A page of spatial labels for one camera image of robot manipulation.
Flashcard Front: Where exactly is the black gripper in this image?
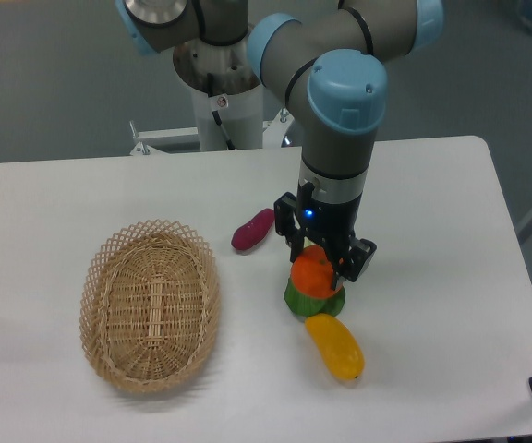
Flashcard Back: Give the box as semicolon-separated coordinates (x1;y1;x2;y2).
274;182;377;290

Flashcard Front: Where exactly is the orange fruit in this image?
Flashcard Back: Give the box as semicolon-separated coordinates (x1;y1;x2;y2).
290;245;340;300

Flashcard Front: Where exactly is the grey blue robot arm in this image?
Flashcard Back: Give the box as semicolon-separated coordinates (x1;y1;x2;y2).
115;1;444;288

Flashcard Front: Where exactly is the purple sweet potato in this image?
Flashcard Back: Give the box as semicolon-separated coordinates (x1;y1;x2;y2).
231;208;274;252

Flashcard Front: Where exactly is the green leafy vegetable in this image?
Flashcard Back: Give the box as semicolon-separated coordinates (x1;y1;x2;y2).
284;279;345;317

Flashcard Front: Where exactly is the yellow mango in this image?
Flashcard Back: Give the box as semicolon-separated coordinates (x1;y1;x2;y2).
304;313;366;381

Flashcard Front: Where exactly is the woven wicker basket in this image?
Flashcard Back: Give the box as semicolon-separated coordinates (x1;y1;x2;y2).
79;220;221;394

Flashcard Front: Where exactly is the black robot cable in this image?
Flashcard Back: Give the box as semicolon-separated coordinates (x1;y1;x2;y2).
206;72;236;151

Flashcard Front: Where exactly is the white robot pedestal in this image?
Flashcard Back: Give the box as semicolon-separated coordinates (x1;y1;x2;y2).
173;36;263;151

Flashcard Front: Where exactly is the white metal base frame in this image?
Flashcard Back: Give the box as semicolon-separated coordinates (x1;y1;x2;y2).
129;108;304;156

